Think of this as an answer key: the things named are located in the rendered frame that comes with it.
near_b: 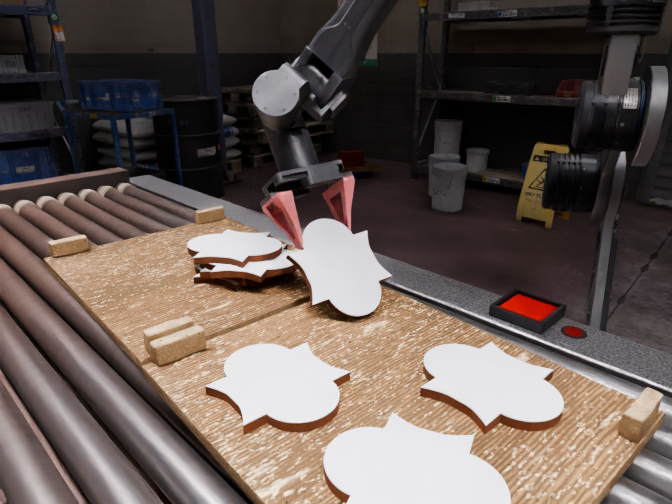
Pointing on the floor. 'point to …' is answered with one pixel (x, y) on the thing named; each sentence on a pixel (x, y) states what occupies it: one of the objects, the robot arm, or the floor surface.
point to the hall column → (208, 49)
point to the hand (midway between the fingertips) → (323, 235)
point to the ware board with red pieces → (354, 161)
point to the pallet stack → (256, 151)
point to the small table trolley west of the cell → (117, 131)
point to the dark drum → (191, 143)
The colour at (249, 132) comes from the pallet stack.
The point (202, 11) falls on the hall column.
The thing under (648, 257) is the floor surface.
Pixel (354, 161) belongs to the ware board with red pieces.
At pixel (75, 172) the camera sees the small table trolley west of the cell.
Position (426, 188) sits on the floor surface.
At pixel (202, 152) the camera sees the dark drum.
